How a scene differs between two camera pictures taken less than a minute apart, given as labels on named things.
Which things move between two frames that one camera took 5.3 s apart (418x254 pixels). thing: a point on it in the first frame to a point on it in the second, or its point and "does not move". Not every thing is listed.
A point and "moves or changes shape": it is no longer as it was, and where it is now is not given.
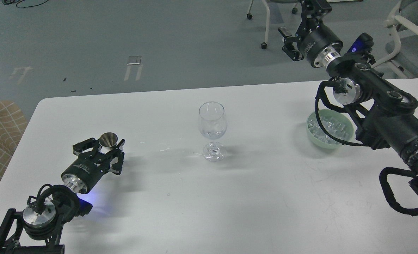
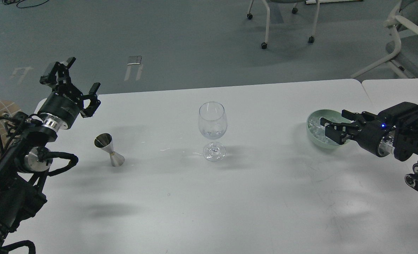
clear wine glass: x=212 y=124 does not move
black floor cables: x=9 y=2 does not move
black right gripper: x=318 y=44 to x=370 y=133
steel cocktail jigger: x=106 y=141 moves or changes shape
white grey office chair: x=412 y=52 does not move
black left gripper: x=83 y=174 to x=64 y=104
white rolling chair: x=264 y=45 does not move
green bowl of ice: x=336 y=124 does not move
